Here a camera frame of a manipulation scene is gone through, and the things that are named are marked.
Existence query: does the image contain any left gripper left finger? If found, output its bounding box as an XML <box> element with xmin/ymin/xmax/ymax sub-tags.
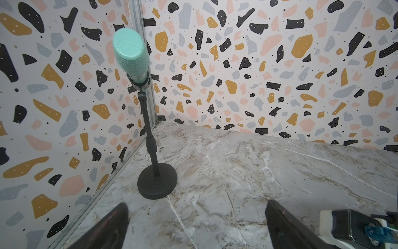
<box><xmin>69</xmin><ymin>202</ymin><xmax>130</xmax><ymax>249</ymax></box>

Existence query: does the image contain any mint green microphone on stand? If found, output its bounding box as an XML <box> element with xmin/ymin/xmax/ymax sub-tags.
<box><xmin>113</xmin><ymin>28</ymin><xmax>178</xmax><ymax>200</ymax></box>

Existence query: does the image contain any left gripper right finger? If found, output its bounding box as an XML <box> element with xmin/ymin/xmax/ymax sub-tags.
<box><xmin>265</xmin><ymin>200</ymin><xmax>314</xmax><ymax>249</ymax></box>

